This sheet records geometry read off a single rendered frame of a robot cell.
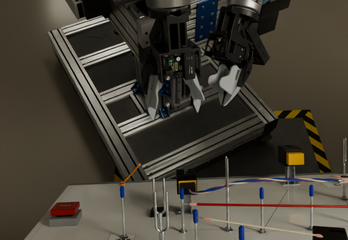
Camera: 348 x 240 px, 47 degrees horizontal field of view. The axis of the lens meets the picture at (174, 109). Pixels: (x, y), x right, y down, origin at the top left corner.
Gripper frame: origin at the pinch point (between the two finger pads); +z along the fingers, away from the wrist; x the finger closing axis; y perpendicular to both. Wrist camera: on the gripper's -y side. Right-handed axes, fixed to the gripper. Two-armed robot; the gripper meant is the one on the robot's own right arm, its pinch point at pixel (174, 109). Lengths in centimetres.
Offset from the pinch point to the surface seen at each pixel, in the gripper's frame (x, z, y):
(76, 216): -21.9, 20.5, -0.5
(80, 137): -23, 76, -141
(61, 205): -24.7, 19.3, -3.7
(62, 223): -24.9, 20.9, -0.1
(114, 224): -14.8, 21.9, 2.8
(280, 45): 121, 51, -176
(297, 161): 32.2, 23.3, -6.6
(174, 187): 2.6, 31.0, -17.0
